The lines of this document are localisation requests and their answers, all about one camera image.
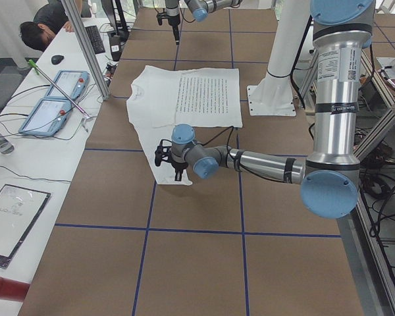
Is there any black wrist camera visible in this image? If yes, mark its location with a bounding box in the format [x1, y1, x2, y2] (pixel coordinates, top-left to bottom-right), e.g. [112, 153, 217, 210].
[154, 139, 171, 167]
[156, 11, 167, 26]

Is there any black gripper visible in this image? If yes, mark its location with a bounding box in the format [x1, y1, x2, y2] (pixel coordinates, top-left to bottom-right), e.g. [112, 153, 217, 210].
[169, 153, 186, 181]
[165, 0, 180, 44]

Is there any metal rod with green tip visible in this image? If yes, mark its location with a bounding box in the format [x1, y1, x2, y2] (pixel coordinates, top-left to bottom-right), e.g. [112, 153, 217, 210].
[28, 59, 92, 119]

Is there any far blue teach pendant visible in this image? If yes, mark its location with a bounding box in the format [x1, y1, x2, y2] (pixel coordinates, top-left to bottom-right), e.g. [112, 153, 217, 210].
[54, 70, 90, 101]

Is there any black computer mouse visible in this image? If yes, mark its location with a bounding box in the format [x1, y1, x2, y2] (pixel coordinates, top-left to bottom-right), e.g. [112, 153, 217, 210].
[51, 55, 65, 65]

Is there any person in dark shirt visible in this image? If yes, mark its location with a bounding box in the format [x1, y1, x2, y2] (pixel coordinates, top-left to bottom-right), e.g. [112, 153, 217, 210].
[20, 1, 74, 52]

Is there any black keyboard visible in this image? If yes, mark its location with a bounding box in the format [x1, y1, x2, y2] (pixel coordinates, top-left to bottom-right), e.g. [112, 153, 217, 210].
[85, 25, 105, 54]

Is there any red fire extinguisher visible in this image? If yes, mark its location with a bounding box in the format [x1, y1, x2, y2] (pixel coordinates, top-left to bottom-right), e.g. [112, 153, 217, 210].
[0, 276, 30, 302]

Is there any black framed paper sheet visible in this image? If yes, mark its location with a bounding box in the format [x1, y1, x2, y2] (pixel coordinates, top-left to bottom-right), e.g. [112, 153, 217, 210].
[0, 184, 51, 269]

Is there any blue teach pendant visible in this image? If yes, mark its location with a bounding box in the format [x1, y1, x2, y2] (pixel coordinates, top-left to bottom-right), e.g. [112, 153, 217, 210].
[18, 97, 72, 137]
[54, 70, 90, 101]

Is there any near blue teach pendant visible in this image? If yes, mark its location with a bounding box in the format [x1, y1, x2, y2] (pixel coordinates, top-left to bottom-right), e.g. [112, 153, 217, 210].
[18, 97, 72, 137]

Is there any white long-sleeve printed shirt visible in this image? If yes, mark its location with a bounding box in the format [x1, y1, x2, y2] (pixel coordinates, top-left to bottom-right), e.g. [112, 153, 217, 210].
[126, 65, 242, 185]

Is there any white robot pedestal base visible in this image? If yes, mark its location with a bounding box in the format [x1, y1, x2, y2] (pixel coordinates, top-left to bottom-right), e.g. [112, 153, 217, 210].
[248, 0, 310, 117]

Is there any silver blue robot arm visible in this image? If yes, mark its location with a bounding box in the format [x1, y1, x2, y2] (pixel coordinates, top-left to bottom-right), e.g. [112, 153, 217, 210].
[155, 1, 375, 219]
[156, 0, 242, 45]

